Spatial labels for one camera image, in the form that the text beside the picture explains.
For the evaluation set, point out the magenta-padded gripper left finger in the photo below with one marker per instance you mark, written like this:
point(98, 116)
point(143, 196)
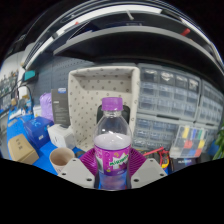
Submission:
point(78, 170)

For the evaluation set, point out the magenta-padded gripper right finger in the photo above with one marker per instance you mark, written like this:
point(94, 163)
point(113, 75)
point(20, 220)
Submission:
point(146, 170)

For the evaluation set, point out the clear bottle with purple cap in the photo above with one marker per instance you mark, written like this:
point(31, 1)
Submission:
point(112, 146)

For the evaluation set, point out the yellow multimeter with red leads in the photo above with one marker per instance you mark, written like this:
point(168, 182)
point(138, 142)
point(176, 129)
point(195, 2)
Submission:
point(164, 162)

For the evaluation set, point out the beige mug with grey dashes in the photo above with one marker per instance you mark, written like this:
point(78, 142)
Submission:
point(61, 158)

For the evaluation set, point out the black box with white label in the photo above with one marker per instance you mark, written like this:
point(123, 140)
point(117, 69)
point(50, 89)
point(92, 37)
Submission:
point(183, 161)

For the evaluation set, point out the white carton box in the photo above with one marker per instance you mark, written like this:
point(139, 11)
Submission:
point(61, 136)

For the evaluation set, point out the grey small-parts drawer cabinet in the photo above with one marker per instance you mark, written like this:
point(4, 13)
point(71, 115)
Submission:
point(168, 90)
point(151, 131)
point(211, 105)

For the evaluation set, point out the clear organizer box, coloured parts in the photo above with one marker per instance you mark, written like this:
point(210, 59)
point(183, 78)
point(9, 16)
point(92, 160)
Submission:
point(188, 141)

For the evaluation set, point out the blue carton box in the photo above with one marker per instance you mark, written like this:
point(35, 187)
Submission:
point(36, 130)

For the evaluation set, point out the brown cardboard box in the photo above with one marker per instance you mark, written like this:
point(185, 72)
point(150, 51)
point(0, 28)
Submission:
point(21, 150)

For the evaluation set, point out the dark grey flat box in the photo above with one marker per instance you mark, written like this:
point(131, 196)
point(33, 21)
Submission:
point(60, 108)

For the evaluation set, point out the purple plastic bag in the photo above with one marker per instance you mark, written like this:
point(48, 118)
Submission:
point(46, 106)

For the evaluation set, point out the beige polka dot fabric bin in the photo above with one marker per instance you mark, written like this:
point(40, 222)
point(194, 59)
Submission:
point(90, 88)

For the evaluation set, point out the dark metal shelf unit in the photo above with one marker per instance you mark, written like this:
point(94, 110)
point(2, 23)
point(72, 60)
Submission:
point(133, 45)

